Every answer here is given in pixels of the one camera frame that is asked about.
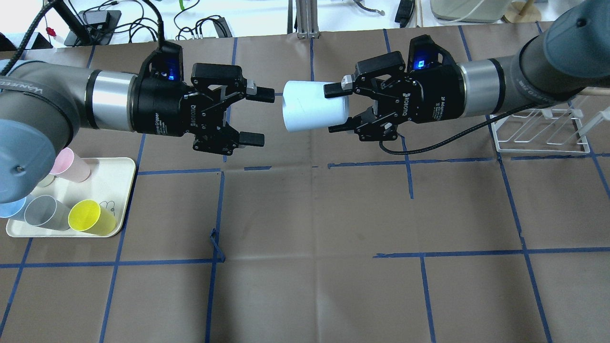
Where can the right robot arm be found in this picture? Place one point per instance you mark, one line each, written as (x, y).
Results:
(550, 69)

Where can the cream serving tray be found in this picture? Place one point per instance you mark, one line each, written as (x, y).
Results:
(110, 184)

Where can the yellow plastic cup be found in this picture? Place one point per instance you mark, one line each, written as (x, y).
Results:
(89, 216)

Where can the aluminium frame post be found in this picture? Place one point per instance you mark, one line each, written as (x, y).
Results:
(303, 18)

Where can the light blue plastic cup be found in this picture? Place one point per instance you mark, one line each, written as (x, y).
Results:
(306, 108)

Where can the grey plastic cup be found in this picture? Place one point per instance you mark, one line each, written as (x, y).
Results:
(47, 212)

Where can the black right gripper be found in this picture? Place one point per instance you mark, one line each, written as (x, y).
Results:
(436, 93)

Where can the white wire cup rack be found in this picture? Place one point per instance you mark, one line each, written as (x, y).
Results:
(564, 129)

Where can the wooden mug tree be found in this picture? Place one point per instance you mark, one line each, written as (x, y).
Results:
(522, 11)

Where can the cream plastic cup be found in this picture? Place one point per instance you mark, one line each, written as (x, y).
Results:
(47, 180)

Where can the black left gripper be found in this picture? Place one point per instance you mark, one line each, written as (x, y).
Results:
(159, 105)

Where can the pink plastic cup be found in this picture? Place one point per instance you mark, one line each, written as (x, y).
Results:
(70, 166)

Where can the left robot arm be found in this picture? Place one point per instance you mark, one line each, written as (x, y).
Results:
(43, 107)

